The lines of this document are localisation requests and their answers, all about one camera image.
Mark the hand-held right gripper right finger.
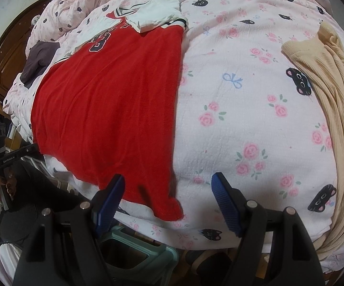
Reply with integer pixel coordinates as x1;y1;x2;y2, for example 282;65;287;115
211;172;328;286

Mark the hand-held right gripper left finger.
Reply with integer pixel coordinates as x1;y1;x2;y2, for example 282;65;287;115
12;174;126;286

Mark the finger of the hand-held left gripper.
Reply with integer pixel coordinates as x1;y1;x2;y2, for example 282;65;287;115
17;144;38;158

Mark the red and white jersey shirt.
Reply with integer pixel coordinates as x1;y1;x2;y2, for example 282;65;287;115
30;0;189;221

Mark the white plastic drawer unit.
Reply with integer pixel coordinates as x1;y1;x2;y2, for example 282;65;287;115
30;155;78;195

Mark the green plastic stool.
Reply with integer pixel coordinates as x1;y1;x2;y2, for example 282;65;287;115
99;226;180;286

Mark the dark wooden headboard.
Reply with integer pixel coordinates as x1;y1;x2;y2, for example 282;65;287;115
0;0;62;102

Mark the dark grey cloth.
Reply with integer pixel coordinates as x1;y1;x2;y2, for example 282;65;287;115
20;42;61;89

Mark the pink cat print bed sheet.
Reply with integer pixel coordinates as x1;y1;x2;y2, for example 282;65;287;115
2;0;344;275

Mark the beige ribbed knit sweater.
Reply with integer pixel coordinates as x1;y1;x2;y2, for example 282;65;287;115
281;21;344;252

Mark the black cable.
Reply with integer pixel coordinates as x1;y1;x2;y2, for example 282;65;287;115
0;234;28;245

